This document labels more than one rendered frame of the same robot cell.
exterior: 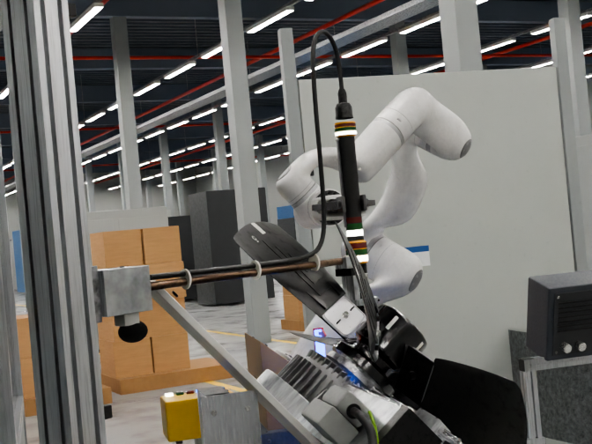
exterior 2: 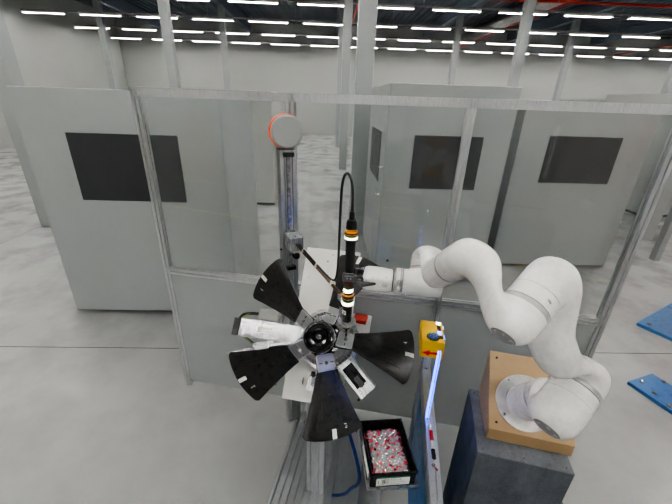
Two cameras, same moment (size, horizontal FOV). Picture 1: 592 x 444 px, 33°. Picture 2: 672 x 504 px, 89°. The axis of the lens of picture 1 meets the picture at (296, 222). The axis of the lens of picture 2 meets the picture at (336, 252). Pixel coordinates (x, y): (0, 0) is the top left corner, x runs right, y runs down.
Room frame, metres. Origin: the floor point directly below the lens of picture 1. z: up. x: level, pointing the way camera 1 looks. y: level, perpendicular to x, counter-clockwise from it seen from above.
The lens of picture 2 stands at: (2.40, -1.11, 2.02)
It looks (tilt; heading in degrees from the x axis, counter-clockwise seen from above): 24 degrees down; 114
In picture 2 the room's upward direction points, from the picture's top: 2 degrees clockwise
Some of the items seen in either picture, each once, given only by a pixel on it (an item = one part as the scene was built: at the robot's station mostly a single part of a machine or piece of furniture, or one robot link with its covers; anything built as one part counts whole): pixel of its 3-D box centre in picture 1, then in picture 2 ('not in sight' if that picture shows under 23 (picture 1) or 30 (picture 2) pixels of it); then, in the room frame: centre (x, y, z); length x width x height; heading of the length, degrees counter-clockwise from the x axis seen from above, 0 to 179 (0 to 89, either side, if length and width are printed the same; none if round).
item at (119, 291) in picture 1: (110, 292); (293, 241); (1.54, 0.29, 1.36); 0.10 x 0.07 x 0.08; 139
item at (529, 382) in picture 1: (529, 397); not in sight; (2.49, -0.54, 0.96); 0.03 x 0.03 x 0.20; 14
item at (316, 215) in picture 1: (336, 206); (379, 278); (2.12, -0.09, 1.47); 0.11 x 0.10 x 0.07; 15
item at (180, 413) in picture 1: (199, 417); (430, 339); (2.29, 0.26, 1.02); 0.16 x 0.10 x 0.11; 104
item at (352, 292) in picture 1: (356, 280); (345, 310); (2.01, -0.11, 1.31); 0.09 x 0.07 x 0.10; 139
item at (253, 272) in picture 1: (253, 272); (316, 266); (1.78, 0.08, 1.35); 0.54 x 0.01 x 0.01; 139
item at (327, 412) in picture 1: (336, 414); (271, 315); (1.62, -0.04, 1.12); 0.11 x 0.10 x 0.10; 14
